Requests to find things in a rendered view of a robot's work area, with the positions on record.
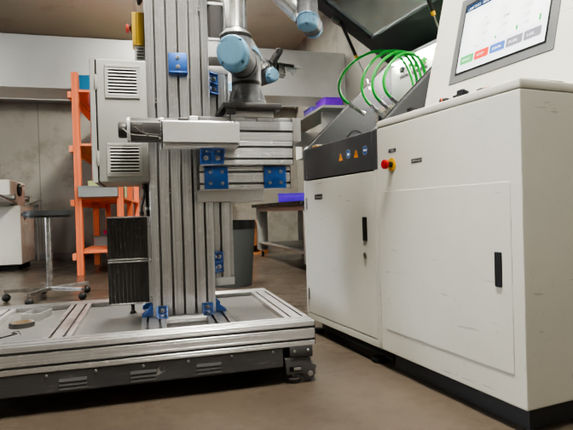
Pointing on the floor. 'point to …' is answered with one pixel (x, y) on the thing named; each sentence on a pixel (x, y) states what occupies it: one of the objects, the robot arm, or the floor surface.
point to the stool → (48, 261)
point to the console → (484, 236)
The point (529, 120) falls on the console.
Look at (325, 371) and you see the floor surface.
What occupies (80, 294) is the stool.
